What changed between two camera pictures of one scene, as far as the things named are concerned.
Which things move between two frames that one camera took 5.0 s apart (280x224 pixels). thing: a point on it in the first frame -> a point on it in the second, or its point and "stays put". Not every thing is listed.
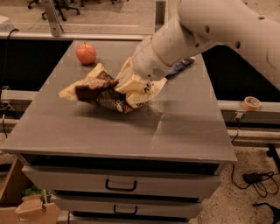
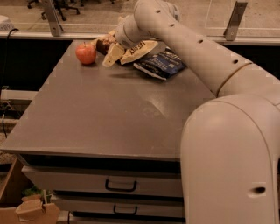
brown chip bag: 125,94 -> 127,54
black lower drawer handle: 125,213 stays put
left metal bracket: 56,25 stays put
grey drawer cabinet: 153,164 stays put
